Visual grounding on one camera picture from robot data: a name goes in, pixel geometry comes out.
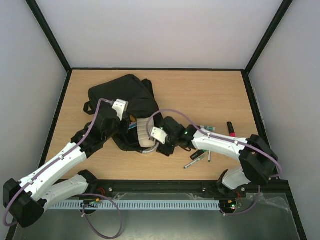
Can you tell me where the pink highlighter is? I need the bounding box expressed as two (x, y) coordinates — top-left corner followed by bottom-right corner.
(227, 121), (236, 138)

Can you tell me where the black aluminium frame rail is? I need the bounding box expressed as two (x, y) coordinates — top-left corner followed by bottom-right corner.
(26, 179), (291, 198)

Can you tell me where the green capped marker pen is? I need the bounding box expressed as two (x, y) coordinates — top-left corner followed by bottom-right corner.
(183, 156), (204, 169)

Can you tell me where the blue capped marker pen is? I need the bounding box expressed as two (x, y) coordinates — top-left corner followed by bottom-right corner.
(207, 151), (212, 163)

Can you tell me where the beige pencil case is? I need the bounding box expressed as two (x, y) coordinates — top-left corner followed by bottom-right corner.
(136, 118), (156, 148)

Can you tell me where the grey slotted cable duct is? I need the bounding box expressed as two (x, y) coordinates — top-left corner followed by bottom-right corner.
(51, 199), (221, 211)

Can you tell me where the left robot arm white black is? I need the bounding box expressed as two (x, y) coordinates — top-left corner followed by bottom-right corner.
(3, 99), (128, 228)

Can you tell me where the green glue stick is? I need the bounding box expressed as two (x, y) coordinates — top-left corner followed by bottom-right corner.
(199, 125), (216, 132)

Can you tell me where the bag grey metal handle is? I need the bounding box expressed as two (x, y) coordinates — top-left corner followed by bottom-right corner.
(141, 142), (160, 154)

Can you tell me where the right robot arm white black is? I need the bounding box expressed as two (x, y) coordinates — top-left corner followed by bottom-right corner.
(150, 116), (278, 196)

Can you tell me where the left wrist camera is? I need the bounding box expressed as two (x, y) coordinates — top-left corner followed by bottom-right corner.
(112, 99), (129, 121)

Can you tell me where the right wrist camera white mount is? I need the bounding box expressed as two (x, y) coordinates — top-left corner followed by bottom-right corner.
(150, 126), (168, 145)

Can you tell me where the black student bag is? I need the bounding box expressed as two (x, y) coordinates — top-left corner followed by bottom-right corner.
(83, 74), (159, 153)

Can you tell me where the colourful booklet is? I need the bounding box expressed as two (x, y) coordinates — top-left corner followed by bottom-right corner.
(128, 115), (137, 130)

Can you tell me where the green black highlighter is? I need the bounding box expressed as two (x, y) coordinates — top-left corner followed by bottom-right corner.
(190, 150), (205, 161)

